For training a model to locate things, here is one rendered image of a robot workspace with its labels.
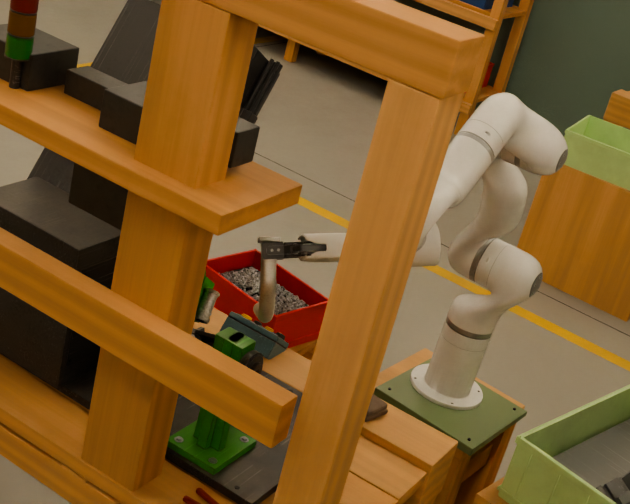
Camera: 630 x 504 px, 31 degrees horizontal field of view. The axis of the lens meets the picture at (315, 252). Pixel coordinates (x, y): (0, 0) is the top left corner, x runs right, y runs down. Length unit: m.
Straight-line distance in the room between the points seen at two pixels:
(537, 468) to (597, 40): 5.49
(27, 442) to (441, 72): 1.24
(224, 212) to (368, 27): 0.40
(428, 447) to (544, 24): 5.67
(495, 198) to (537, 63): 5.54
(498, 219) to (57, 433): 1.06
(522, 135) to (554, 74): 5.66
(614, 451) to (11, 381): 1.47
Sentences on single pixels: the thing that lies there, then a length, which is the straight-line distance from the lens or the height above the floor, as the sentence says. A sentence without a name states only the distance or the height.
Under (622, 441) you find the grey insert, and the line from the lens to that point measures 3.00.
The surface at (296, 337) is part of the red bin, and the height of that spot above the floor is 0.83.
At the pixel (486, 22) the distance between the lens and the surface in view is 7.45.
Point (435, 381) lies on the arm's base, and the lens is 2.82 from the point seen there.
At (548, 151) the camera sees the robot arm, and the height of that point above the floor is 1.61.
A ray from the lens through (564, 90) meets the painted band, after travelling 7.97.
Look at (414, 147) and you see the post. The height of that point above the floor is 1.77.
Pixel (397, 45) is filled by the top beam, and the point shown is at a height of 1.90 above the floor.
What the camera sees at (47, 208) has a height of 1.24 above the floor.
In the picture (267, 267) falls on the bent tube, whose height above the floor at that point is 1.37.
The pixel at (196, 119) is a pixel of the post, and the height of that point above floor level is 1.66.
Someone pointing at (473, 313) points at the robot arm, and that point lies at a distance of 2.72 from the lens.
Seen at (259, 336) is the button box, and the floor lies 0.94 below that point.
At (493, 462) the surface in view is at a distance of 3.00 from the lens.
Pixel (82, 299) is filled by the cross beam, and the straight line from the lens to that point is 2.10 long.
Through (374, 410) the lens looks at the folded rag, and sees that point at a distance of 2.60.
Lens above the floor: 2.30
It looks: 25 degrees down
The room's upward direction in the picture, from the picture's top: 15 degrees clockwise
